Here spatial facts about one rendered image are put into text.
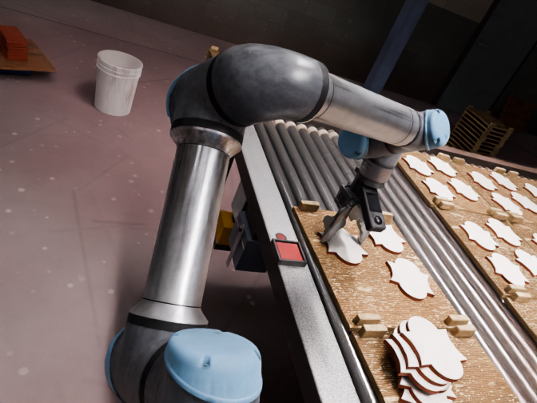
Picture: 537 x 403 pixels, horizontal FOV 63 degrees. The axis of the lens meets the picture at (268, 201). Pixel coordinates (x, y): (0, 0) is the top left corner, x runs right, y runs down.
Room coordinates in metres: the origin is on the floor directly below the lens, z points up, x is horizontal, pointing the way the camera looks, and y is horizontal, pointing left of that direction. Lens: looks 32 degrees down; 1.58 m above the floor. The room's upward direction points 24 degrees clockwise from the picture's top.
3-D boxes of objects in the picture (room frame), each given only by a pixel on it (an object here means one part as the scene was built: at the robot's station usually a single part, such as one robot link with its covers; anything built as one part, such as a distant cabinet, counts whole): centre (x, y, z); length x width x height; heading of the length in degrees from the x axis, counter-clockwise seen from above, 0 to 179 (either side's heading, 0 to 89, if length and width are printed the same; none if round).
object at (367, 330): (0.70, -0.31, 0.95); 0.06 x 0.02 x 0.03; 119
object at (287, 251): (0.86, -0.10, 0.92); 0.06 x 0.06 x 0.01; 27
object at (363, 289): (0.96, -0.32, 0.93); 0.41 x 0.35 x 0.02; 29
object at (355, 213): (1.00, -0.21, 1.08); 0.09 x 0.08 x 0.12; 29
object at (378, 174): (1.00, -0.20, 1.16); 0.08 x 0.08 x 0.05
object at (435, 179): (1.72, -0.60, 0.94); 0.41 x 0.35 x 0.04; 26
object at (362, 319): (0.72, -0.30, 0.95); 0.06 x 0.02 x 0.03; 119
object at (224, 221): (1.20, 0.08, 0.74); 0.09 x 0.08 x 0.24; 27
